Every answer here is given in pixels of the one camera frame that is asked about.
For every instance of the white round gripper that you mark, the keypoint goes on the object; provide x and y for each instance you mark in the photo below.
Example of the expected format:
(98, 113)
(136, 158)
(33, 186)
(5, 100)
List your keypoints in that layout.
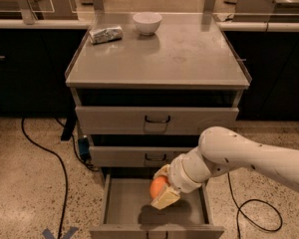
(176, 176)

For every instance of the orange fruit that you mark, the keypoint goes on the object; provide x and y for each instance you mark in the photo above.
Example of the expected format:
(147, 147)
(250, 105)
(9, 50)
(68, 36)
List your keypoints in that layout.
(157, 185)

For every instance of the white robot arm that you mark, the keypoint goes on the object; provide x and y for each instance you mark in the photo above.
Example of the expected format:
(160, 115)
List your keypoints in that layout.
(219, 151)

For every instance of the bottom grey drawer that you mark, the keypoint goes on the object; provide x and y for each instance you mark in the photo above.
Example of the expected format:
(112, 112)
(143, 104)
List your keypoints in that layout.
(127, 214)

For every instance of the grey drawer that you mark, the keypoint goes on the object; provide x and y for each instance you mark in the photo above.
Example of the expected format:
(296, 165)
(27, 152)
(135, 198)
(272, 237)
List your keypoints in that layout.
(134, 156)
(127, 214)
(153, 120)

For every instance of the middle grey drawer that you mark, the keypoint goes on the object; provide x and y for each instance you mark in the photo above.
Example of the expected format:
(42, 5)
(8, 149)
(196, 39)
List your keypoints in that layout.
(134, 156)

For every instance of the grey metal drawer cabinet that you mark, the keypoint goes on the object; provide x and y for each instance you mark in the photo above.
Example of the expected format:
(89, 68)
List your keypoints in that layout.
(186, 63)

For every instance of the top grey drawer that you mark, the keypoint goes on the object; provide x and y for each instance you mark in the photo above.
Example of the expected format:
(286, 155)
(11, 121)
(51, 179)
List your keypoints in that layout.
(153, 120)

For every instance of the blue power adapter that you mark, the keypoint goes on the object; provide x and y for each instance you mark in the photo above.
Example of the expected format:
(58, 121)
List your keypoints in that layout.
(83, 146)

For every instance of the blue tape floor marker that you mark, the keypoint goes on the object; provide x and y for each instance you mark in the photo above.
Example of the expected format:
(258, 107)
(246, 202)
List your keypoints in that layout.
(47, 234)

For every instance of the white ceramic bowl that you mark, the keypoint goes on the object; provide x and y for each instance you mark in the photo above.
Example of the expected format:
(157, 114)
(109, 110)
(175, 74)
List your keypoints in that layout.
(147, 22)

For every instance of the silver foil snack packet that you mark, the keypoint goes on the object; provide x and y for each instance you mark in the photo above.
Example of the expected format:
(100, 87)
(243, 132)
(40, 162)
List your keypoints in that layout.
(105, 35)

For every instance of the black counter cabinet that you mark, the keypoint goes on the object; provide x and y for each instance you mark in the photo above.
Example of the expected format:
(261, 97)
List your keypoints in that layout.
(33, 63)

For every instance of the left grey metal post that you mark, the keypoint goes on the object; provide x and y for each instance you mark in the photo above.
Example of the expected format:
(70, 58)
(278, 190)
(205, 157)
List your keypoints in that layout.
(28, 17)

